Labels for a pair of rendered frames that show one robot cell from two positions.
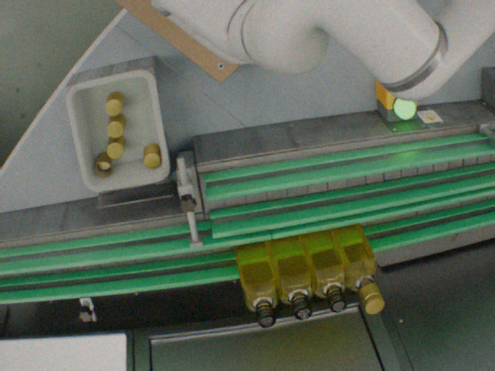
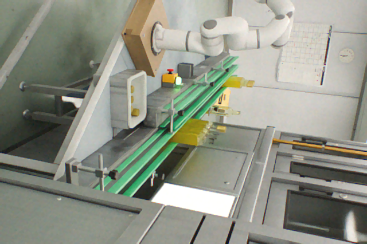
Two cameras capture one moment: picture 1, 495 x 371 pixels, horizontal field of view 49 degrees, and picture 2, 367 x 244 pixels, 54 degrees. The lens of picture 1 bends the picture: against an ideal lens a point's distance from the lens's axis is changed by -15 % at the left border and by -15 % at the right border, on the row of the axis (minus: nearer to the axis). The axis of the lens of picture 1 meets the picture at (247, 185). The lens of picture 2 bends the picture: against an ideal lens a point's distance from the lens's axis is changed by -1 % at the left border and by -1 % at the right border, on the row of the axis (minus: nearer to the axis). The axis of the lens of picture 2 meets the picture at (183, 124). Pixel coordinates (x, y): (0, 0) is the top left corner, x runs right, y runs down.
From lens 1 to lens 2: 1.61 m
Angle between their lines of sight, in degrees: 63
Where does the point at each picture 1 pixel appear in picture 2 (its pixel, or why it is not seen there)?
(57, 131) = (103, 106)
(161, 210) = (146, 130)
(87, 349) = (166, 193)
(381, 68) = (284, 41)
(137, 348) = (177, 181)
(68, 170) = (105, 127)
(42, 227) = (119, 152)
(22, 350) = not seen: hidden behind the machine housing
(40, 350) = not seen: hidden behind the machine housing
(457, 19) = not seen: hidden behind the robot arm
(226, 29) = (246, 39)
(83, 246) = (143, 149)
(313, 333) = (201, 154)
